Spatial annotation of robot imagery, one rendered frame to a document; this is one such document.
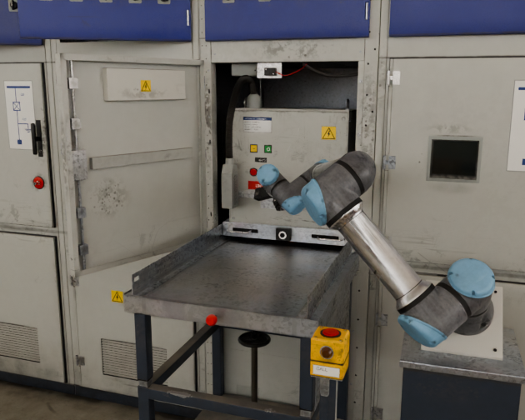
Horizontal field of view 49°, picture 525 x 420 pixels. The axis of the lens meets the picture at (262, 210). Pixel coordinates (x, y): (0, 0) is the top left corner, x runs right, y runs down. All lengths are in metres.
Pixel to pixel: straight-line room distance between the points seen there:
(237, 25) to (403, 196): 0.89
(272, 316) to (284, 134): 0.87
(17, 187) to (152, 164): 0.87
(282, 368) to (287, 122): 1.02
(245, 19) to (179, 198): 0.74
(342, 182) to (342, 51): 0.77
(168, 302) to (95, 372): 1.22
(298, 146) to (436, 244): 0.64
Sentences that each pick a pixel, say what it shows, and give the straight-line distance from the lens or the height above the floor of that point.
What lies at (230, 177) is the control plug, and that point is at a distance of 2.26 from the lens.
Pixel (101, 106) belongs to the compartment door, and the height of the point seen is 1.41.
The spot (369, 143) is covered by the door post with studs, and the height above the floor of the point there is 1.27.
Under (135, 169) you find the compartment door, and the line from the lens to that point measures 2.18.
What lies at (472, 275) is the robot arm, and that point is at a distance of 1.58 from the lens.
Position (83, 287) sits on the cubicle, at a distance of 2.79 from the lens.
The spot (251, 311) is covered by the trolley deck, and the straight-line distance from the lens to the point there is 1.68.
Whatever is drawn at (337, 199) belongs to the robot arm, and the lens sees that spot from 1.51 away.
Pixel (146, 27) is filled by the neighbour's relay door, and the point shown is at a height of 1.70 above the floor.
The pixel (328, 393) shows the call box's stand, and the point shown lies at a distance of 1.47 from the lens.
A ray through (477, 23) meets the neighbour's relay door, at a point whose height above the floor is 1.68.
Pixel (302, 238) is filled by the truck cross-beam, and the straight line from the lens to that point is 2.32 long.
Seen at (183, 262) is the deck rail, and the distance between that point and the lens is 2.12.
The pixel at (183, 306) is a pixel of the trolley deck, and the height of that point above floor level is 0.84.
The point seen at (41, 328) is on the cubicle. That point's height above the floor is 0.33.
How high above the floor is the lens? 1.48
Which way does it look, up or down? 12 degrees down
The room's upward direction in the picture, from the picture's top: straight up
